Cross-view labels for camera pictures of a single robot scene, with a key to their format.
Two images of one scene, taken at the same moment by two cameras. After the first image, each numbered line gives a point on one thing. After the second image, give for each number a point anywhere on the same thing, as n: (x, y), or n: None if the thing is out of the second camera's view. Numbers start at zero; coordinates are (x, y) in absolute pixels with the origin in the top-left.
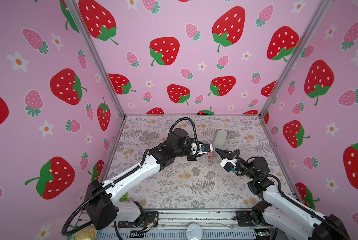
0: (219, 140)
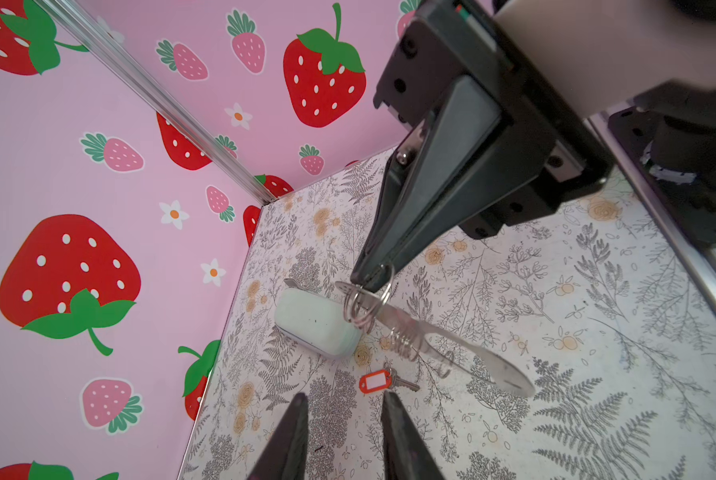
0: (318, 320)
